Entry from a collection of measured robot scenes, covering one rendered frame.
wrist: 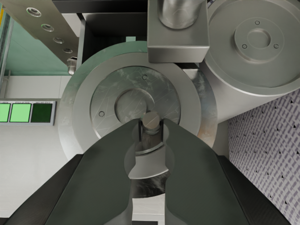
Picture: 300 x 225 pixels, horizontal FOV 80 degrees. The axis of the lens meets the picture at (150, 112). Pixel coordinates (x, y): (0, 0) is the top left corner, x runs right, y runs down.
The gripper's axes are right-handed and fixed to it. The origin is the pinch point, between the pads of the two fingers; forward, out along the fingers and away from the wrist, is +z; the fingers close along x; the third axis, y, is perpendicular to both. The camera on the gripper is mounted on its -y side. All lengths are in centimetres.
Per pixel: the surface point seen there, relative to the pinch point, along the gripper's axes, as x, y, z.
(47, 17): -21.0, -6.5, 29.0
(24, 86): -221, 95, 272
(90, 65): -6.1, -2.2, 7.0
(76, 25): -8.5, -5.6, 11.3
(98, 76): -5.0, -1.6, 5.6
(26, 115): -36, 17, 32
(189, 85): 3.3, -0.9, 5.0
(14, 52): -192, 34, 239
